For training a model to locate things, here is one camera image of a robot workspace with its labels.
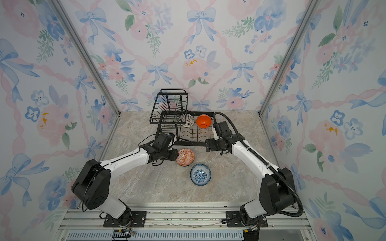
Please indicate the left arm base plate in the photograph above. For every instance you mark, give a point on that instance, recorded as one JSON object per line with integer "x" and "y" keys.
{"x": 133, "y": 219}

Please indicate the black wire dish rack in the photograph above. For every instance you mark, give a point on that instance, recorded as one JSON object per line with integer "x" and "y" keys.
{"x": 169, "y": 114}

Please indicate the right corner aluminium post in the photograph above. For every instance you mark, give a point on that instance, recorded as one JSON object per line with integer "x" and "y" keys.
{"x": 292, "y": 48}

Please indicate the red patterned ceramic bowl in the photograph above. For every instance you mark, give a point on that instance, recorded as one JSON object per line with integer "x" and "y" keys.
{"x": 186, "y": 157}

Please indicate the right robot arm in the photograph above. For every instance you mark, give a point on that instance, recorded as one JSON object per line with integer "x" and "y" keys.
{"x": 277, "y": 193}

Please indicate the white lattice pattern bowl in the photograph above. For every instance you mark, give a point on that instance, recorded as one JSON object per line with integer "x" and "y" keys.
{"x": 189, "y": 121}

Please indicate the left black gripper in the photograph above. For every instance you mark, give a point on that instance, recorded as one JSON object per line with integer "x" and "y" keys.
{"x": 175, "y": 155}

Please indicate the left corner aluminium post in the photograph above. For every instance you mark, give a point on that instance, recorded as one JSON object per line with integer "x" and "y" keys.
{"x": 63, "y": 17}

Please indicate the corner aluminium post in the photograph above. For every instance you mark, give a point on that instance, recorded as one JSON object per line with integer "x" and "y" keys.
{"x": 63, "y": 17}
{"x": 292, "y": 48}

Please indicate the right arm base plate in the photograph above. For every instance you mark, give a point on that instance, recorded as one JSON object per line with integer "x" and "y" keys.
{"x": 238, "y": 219}

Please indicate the aluminium rail frame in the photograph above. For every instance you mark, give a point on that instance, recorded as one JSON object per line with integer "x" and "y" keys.
{"x": 191, "y": 221}

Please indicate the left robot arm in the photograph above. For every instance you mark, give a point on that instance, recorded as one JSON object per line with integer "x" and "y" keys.
{"x": 92, "y": 186}

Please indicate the orange plastic bowl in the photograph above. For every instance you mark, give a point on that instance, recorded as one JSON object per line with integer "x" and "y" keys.
{"x": 204, "y": 121}

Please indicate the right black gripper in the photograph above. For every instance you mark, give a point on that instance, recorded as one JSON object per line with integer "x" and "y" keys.
{"x": 212, "y": 144}

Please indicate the blue floral ceramic bowl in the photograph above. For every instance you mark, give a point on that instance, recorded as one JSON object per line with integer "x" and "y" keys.
{"x": 200, "y": 175}

